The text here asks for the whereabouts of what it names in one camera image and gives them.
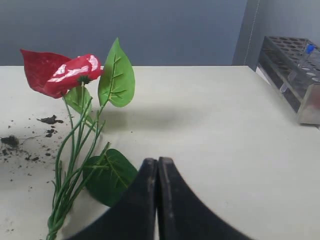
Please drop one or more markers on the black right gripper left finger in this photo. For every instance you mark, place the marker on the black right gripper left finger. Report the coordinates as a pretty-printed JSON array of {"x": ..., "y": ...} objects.
[{"x": 133, "y": 216}]

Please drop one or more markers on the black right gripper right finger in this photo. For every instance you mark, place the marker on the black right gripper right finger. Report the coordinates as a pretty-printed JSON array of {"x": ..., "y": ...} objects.
[{"x": 182, "y": 215}]

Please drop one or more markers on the metal test tube rack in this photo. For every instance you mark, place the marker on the metal test tube rack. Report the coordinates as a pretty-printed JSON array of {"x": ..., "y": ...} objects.
[{"x": 299, "y": 86}]

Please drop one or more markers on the blue capped test tube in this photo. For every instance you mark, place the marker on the blue capped test tube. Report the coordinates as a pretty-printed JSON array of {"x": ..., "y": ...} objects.
[{"x": 309, "y": 48}]

